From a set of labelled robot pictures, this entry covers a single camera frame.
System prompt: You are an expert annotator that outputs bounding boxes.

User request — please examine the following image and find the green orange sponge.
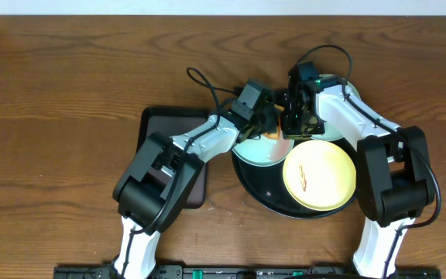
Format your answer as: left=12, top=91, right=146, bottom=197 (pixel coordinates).
left=264, top=105, right=284, bottom=140

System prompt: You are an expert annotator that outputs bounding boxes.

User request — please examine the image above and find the light blue plate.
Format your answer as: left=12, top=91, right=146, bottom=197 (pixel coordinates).
left=312, top=81, right=360, bottom=142
left=232, top=136, right=294, bottom=167

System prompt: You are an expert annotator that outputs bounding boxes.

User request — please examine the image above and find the yellow plate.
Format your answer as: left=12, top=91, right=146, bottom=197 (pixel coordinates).
left=282, top=140, right=356, bottom=212

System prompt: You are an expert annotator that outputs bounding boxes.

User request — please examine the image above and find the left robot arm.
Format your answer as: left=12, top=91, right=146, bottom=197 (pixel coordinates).
left=112, top=103, right=280, bottom=278

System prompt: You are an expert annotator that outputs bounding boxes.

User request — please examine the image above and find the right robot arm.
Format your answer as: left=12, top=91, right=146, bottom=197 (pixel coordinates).
left=286, top=77, right=441, bottom=278

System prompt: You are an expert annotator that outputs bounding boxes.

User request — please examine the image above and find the black rectangular tray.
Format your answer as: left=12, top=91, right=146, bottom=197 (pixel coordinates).
left=136, top=106, right=210, bottom=209

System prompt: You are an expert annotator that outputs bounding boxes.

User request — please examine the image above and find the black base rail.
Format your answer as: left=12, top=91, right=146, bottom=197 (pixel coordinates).
left=52, top=263, right=443, bottom=279

